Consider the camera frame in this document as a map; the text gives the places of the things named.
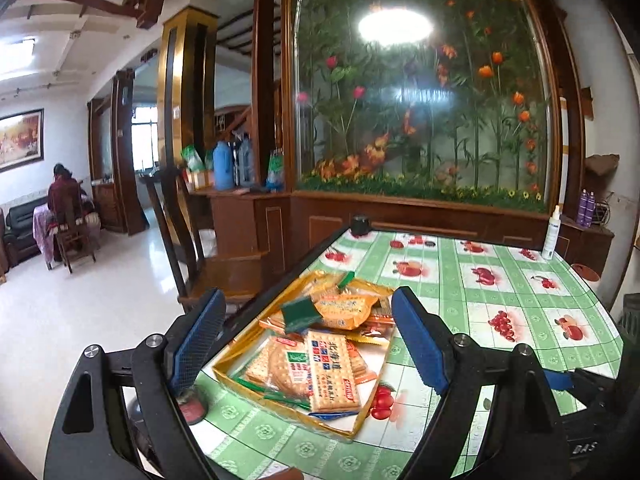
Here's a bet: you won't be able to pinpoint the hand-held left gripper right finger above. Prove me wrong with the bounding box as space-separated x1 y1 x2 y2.
390 285 572 480

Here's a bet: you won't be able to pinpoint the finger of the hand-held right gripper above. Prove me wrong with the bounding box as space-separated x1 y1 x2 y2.
542 366 607 404

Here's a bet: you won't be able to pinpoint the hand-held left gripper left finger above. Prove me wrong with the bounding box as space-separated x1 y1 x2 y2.
41 286 229 480

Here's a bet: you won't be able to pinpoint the yellow cardboard box white inside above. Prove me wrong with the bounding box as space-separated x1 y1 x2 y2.
212 270 397 443

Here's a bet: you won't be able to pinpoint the orange cracker packet black stripe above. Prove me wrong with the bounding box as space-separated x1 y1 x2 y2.
367 300 396 326

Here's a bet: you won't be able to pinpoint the orange label cracker packet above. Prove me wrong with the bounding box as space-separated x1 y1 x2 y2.
350 342 378 386

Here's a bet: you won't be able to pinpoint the square cracker packet green ends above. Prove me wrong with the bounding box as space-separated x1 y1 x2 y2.
235 340 311 411

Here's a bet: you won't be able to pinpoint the yellow snack packet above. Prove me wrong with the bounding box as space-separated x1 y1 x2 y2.
312 294 379 331

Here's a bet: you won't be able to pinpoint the cracker packet red blue label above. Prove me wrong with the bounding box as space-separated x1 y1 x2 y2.
305 330 362 413

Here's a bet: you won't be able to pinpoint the long cracker packet green end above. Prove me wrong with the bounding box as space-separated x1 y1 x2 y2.
300 271 356 301

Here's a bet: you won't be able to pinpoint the dark green snack packet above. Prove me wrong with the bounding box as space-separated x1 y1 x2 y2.
280 297 321 333

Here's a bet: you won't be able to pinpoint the green checked fruit tablecloth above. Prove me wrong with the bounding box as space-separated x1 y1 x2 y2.
192 225 626 480

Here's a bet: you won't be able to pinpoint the small red round container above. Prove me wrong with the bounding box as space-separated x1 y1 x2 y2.
177 387 207 426

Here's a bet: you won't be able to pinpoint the dark wooden chair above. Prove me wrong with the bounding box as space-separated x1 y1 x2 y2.
145 167 281 311

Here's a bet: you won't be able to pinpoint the dark green ornament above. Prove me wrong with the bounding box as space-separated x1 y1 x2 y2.
617 292 640 331

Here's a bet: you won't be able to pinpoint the white red trash bin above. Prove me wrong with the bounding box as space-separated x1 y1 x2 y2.
570 262 603 291

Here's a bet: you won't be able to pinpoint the white spray bottle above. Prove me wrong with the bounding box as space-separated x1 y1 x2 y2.
541 205 562 261

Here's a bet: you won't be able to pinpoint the brown wooden chair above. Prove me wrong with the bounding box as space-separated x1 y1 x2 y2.
54 210 97 275

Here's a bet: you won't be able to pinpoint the wooden partition cabinet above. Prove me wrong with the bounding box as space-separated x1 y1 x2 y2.
207 190 616 286

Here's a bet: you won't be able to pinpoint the small cardboard carton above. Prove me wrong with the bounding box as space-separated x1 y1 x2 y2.
185 169 216 192

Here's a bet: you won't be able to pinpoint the blue thermos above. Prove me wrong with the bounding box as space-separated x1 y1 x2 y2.
212 141 235 191

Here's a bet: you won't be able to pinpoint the green plastic bag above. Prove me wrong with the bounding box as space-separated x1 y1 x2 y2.
180 145 206 173

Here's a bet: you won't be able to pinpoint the clear water jug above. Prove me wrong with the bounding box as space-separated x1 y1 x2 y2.
234 132 257 186

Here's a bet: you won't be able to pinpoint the green blue bag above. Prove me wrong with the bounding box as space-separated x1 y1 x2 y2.
266 150 286 192

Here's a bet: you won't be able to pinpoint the purple printed table cover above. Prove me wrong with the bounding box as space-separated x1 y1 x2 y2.
32 205 101 261

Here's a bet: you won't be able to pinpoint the glass flower display panel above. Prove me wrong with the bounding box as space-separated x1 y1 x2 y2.
290 0 561 213

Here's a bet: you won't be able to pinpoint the black sofa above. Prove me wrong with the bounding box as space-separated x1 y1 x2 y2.
2 195 51 266

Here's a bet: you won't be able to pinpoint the brown shelf ornament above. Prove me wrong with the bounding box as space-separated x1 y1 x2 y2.
585 152 621 178

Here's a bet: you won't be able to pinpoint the gold wooden pillar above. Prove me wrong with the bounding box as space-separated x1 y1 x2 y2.
157 5 218 171

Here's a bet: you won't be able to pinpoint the wire rack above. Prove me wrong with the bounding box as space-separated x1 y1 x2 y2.
595 195 615 228

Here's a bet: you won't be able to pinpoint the framed wall painting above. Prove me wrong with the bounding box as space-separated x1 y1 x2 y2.
0 108 45 173

